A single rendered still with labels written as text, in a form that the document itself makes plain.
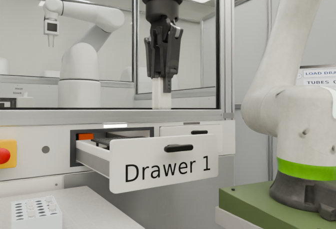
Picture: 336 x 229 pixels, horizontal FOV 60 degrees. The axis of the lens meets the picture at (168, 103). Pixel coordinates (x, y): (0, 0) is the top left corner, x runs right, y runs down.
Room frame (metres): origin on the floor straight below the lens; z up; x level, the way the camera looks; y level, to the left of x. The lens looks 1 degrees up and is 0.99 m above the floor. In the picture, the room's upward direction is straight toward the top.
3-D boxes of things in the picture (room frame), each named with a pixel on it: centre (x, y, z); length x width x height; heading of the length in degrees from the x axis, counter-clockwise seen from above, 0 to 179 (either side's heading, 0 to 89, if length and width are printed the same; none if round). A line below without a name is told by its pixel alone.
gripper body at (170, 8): (0.65, 0.01, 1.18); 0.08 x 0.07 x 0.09; 33
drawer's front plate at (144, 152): (0.68, 0.00, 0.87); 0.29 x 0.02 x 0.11; 123
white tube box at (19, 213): (0.58, 0.26, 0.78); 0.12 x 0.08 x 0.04; 29
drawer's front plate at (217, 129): (1.12, -0.10, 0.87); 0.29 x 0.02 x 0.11; 123
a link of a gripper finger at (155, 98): (0.66, 0.02, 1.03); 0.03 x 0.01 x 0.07; 123
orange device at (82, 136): (1.27, 0.39, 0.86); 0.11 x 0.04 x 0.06; 123
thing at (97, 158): (0.86, 0.11, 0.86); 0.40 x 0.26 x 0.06; 33
